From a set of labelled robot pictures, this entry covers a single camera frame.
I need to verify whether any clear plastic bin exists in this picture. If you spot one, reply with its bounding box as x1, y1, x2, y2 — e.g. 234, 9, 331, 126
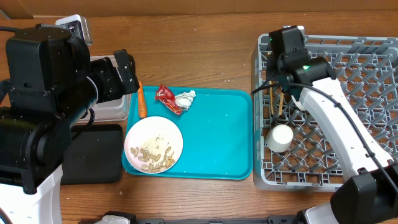
77, 55, 131, 124

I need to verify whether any plate with peanuts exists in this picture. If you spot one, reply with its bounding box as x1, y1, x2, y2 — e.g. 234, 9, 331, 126
124, 116, 183, 174

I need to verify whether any white bowl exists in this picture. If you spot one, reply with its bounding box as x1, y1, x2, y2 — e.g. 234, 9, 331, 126
291, 95, 305, 111

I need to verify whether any teal plastic tray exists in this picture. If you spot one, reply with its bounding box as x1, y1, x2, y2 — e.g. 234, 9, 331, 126
122, 86, 253, 180

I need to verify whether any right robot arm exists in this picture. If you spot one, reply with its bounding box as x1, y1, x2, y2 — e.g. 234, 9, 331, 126
267, 26, 397, 223

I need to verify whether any crumpled white tissue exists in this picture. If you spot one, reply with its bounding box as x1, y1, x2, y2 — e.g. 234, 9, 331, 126
175, 90, 196, 111

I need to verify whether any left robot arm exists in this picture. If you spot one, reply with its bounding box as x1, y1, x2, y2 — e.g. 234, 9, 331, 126
1, 24, 139, 223

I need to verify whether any grey dishwasher rack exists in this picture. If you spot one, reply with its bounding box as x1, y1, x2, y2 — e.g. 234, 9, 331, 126
253, 35, 397, 192

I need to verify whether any wooden chopstick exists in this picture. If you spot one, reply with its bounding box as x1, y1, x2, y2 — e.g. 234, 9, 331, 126
278, 90, 284, 116
269, 87, 274, 115

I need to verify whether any red snack wrapper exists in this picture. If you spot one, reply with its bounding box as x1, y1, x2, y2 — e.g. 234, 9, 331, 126
155, 85, 183, 116

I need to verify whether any black plastic bin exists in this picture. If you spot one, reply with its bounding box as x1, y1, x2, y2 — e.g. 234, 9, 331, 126
61, 124, 123, 185

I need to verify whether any orange carrot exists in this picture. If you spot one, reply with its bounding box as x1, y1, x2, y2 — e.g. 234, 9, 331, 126
137, 81, 147, 119

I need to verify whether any white cup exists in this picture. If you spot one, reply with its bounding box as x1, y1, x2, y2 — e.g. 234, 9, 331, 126
265, 124, 294, 153

